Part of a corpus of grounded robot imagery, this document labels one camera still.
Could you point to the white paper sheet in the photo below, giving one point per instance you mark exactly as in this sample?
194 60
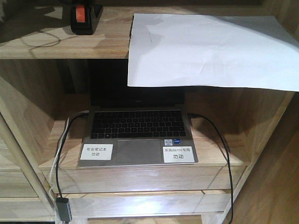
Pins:
204 50

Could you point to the black stapler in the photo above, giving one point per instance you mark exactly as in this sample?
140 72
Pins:
85 18

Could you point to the grey open laptop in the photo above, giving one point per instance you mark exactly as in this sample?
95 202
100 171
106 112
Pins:
130 126

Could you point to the wooden shelf unit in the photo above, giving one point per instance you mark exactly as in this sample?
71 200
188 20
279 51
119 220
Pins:
261 127

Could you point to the grey usb hub adapter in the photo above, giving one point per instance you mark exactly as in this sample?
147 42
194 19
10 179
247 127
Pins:
64 209

